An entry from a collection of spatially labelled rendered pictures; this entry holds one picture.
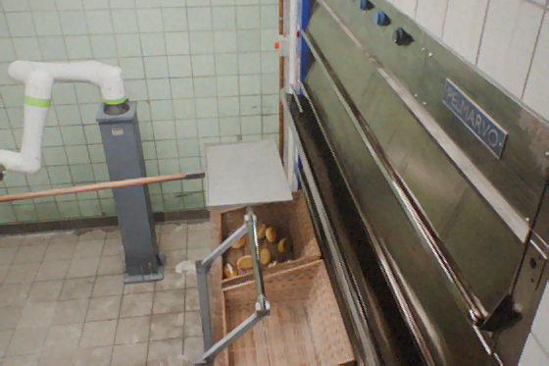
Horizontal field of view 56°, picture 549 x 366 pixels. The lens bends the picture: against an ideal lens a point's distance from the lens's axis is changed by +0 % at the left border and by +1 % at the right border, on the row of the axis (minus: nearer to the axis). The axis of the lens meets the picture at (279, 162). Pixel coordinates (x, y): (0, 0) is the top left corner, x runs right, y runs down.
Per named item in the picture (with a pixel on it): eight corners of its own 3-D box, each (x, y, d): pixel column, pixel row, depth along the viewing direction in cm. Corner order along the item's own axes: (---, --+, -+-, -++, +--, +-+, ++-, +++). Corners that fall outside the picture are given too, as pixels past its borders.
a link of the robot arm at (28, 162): (26, 100, 255) (21, 104, 244) (51, 105, 258) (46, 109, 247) (18, 170, 263) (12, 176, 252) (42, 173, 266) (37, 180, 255)
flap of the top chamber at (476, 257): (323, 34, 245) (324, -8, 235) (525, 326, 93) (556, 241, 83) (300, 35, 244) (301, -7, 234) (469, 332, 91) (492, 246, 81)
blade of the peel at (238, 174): (207, 211, 213) (207, 205, 211) (204, 147, 260) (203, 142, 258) (292, 199, 217) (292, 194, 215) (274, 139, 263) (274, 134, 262)
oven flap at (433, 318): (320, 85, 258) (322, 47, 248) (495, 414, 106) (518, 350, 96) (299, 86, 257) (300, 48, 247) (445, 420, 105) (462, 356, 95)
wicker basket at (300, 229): (303, 227, 298) (304, 187, 284) (321, 298, 250) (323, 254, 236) (219, 233, 294) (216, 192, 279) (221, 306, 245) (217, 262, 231)
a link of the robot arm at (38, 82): (45, 66, 256) (21, 63, 246) (60, 72, 249) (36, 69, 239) (40, 101, 260) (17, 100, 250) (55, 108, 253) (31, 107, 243)
